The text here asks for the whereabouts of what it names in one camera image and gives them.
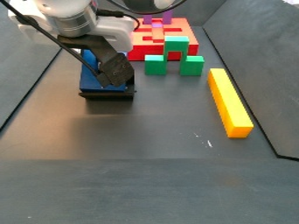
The red puzzle base block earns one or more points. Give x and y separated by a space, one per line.
148 38

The yellow long block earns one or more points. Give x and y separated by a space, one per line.
233 113

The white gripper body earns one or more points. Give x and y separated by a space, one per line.
72 18

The black angled fixture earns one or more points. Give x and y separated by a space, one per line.
92 91

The green stepped block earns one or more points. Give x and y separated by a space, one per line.
175 46

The purple U-shaped block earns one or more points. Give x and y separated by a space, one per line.
159 21

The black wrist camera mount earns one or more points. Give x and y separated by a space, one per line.
114 70

